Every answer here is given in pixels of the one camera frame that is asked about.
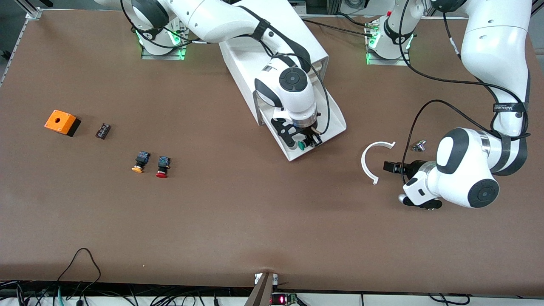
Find white plastic drawer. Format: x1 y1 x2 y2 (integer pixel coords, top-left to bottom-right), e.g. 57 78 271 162
260 87 347 162

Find white drawer cabinet housing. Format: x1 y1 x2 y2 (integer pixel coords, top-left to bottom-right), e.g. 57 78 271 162
219 0 330 127

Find red mushroom push button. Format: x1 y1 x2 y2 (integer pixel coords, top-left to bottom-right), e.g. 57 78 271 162
155 156 171 179

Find yellow mushroom push button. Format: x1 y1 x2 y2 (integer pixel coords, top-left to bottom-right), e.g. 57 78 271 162
131 151 150 174

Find white curved plastic arc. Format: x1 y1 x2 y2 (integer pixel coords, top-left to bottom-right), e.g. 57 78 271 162
361 141 397 185

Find small device with red light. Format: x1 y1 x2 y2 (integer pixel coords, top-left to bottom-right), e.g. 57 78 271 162
271 293 298 306

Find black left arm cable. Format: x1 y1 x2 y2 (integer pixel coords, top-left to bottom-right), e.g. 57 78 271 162
397 0 532 187

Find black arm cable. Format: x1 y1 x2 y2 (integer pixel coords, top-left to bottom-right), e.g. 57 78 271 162
397 0 532 187
121 0 331 136

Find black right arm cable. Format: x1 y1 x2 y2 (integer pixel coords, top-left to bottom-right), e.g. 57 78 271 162
121 0 331 136

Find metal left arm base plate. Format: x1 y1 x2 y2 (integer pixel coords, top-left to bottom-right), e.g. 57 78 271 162
365 19 411 66

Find black cable on table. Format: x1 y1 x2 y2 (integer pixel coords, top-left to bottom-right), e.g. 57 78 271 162
301 18 374 38

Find grey metal bracket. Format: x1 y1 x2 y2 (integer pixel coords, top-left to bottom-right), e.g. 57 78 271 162
244 272 279 306

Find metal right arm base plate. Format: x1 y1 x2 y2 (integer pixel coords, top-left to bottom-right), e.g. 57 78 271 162
141 11 190 60

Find orange button enclosure box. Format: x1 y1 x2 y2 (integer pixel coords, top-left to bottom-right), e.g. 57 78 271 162
44 110 81 137

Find thin black looped cable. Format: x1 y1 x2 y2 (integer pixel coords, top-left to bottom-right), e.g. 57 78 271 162
57 248 102 294

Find aluminium frame profile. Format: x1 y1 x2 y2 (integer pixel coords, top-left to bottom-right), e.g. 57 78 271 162
15 0 43 20

